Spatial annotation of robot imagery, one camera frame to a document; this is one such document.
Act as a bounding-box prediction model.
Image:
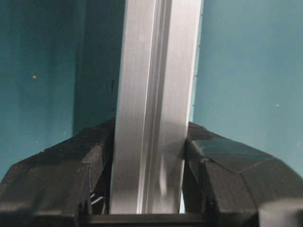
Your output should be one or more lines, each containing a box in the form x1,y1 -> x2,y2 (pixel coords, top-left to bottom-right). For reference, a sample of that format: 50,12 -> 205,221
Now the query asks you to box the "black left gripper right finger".
182,123 -> 303,227

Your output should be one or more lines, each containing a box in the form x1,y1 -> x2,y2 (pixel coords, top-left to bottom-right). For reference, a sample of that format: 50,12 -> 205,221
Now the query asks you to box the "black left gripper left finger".
0,118 -> 116,227

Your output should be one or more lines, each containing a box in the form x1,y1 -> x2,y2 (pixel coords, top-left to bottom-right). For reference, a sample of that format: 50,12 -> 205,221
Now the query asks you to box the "silver aluminium extrusion rail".
109,0 -> 202,214

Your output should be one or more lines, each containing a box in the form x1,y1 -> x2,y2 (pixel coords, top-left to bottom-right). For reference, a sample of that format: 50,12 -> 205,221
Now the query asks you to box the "teal green table mat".
0,0 -> 303,176

